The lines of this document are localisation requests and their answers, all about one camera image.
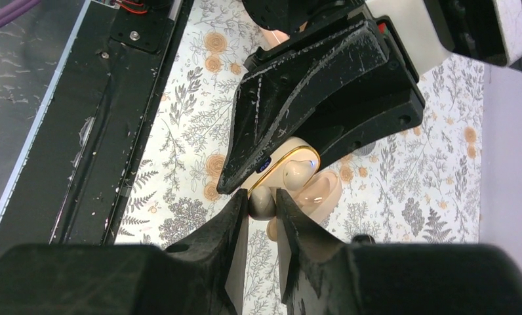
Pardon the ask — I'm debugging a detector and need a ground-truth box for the beige earbud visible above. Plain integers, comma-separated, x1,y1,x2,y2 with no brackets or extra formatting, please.
283,160,317,191
249,186,276,221

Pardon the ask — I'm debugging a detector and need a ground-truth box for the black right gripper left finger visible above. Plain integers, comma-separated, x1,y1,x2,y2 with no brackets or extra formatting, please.
0,189,249,314

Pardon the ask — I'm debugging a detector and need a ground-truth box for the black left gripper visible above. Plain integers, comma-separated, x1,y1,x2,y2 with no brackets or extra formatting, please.
217,1,426,194

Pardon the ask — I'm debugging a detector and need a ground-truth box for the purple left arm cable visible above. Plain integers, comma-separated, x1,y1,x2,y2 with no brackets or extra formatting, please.
0,0,43,35

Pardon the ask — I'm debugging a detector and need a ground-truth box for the floral table mat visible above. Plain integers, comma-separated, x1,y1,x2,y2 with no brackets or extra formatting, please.
116,1,485,248

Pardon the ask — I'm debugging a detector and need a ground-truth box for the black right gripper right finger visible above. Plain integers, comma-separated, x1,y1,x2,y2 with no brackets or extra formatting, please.
276,189,522,314

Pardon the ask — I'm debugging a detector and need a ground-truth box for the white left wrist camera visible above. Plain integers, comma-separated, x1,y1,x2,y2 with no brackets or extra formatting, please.
366,0,522,78

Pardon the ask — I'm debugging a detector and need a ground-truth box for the beige earbud charging case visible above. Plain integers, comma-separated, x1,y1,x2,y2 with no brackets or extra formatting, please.
241,137,342,242

